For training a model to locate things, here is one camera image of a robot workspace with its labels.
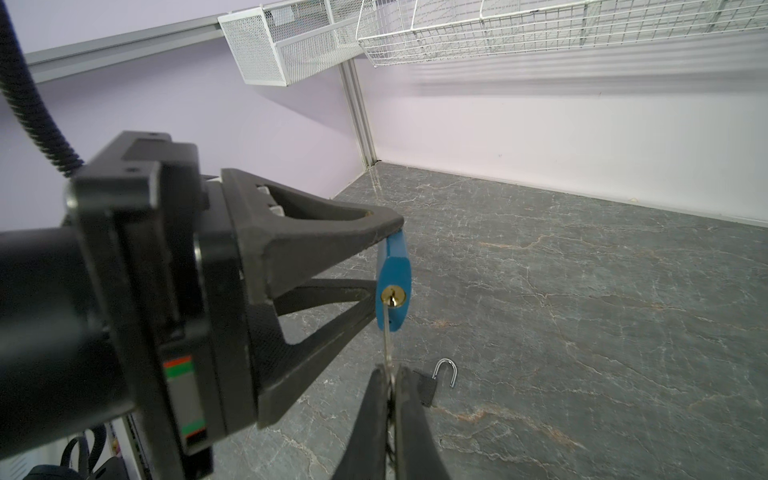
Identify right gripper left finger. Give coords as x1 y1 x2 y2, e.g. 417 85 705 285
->
332 365 390 480

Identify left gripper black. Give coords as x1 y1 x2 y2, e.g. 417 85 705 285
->
66 131 404 479

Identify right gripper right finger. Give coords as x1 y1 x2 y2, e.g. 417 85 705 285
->
393 366 450 480

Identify silver padlock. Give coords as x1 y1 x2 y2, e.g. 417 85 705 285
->
414 357 458 408

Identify small key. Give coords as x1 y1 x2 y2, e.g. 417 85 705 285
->
381 285 406 385

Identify blue padlock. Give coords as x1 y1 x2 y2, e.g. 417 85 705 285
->
375 231 412 333

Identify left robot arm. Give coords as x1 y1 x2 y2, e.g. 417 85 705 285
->
1 13 404 479

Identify white mesh box basket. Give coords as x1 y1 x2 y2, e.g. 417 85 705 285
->
218 0 362 87

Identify white wire shelf basket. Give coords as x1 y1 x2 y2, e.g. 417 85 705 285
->
356 0 767 66

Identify aluminium frame rails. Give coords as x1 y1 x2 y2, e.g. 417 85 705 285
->
25 13 377 166

